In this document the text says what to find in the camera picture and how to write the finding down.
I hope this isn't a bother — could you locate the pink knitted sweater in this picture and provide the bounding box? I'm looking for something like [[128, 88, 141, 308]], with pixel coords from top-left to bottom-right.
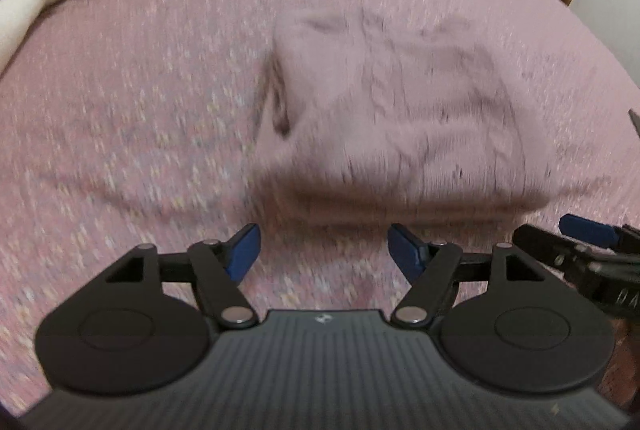
[[250, 9, 558, 224]]

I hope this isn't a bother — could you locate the pink floral bedspread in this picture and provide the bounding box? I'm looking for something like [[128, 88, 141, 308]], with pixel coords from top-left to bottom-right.
[[1, 0, 639, 413]]

